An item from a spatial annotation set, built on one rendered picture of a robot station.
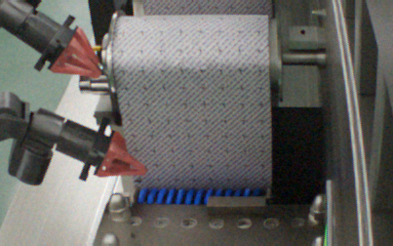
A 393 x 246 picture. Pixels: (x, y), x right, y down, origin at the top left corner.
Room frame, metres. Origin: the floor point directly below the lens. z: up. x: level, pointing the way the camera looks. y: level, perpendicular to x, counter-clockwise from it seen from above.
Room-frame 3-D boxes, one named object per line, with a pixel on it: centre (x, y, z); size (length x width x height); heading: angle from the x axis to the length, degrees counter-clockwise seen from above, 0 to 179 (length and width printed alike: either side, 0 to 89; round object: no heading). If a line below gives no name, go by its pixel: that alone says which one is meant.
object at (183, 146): (0.88, -0.09, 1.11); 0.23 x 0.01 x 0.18; 74
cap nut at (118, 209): (0.85, 0.06, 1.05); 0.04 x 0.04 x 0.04
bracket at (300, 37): (0.89, -0.28, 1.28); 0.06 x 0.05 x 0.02; 74
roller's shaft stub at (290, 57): (0.89, -0.27, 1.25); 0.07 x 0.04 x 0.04; 74
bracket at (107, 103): (1.02, 0.04, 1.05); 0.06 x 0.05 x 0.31; 74
